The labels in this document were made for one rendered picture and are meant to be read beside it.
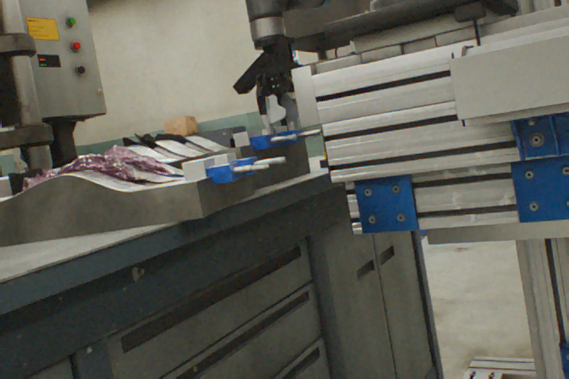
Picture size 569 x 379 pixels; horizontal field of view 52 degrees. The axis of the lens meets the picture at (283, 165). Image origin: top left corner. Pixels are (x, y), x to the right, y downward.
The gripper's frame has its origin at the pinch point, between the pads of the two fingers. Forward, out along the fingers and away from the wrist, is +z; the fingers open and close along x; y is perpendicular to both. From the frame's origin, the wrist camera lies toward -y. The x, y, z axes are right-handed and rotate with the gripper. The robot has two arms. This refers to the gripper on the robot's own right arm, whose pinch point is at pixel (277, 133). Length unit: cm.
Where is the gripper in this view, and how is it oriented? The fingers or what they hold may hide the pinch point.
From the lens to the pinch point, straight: 129.9
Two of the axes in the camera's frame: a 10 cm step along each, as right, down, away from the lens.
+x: 5.1, -1.4, 8.5
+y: 8.4, -1.2, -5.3
